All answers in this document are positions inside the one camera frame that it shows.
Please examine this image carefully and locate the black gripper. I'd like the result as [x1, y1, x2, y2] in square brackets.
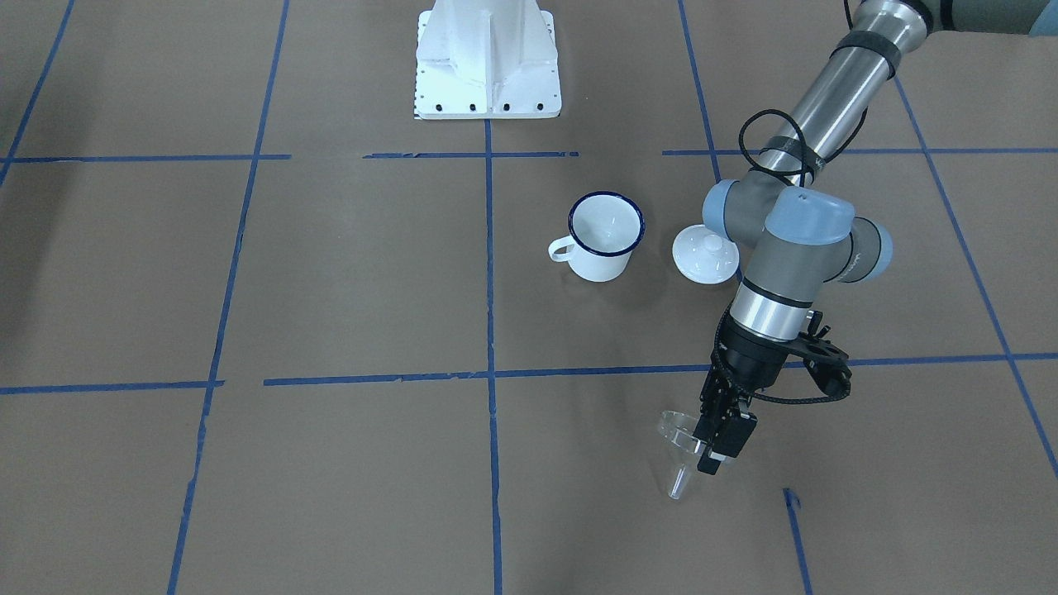
[693, 319, 789, 475]

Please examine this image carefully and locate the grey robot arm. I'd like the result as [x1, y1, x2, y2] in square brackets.
[693, 1, 1056, 475]

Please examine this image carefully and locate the white enamel mug blue rim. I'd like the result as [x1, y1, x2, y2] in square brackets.
[548, 192, 646, 283]

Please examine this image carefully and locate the white pedestal base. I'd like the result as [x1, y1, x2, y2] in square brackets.
[413, 1, 563, 121]

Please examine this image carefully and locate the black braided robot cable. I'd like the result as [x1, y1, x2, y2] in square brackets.
[712, 109, 852, 405]

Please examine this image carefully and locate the clear glass funnel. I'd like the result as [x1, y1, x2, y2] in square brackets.
[656, 410, 724, 501]

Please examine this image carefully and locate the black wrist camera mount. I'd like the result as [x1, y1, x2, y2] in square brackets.
[798, 310, 851, 402]

